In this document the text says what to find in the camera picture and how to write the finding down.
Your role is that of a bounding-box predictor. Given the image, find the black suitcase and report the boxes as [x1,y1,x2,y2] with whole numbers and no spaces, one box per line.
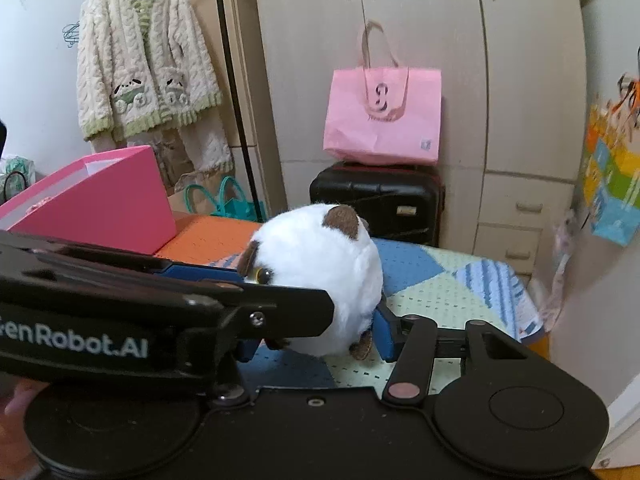
[309,161,446,248]

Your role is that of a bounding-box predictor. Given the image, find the cream fleece pajama jacket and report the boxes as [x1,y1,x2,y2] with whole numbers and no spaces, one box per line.
[76,0,223,142]

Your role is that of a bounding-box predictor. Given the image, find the teal gift bag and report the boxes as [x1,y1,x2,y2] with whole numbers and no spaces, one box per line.
[186,176,266,222]

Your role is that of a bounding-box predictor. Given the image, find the colourful gift bag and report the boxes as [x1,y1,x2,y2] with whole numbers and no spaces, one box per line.
[581,75,640,248]

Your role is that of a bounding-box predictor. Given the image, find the brown paper bag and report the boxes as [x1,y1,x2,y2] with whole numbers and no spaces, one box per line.
[167,170,226,216]

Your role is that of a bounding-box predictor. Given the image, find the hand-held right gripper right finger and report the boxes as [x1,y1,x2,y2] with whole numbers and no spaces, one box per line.
[372,304,543,403]

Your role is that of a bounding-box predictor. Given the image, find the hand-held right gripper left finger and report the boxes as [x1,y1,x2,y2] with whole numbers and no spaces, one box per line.
[215,337,261,403]

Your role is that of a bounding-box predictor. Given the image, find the cream fleece pajama trousers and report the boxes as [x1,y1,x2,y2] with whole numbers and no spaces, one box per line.
[150,107,235,186]

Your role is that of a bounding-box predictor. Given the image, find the black clothes rack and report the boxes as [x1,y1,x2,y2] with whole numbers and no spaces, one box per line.
[212,0,264,221]

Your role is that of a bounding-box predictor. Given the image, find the green tissue pack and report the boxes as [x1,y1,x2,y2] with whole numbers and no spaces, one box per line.
[0,155,36,196]

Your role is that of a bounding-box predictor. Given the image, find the pink tote bag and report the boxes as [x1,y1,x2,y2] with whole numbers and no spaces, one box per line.
[323,21,443,166]

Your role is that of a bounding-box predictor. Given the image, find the white round plush toy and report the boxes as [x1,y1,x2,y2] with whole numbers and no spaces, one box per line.
[235,202,385,361]

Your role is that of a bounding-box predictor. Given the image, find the beige wardrobe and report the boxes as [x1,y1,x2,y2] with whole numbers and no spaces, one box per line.
[225,0,588,276]

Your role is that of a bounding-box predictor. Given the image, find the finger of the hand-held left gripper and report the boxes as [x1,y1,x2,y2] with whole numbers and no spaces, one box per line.
[175,282,336,341]
[150,259,247,285]

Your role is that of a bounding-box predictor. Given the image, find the patchwork table cloth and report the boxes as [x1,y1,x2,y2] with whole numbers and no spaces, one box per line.
[155,212,543,396]

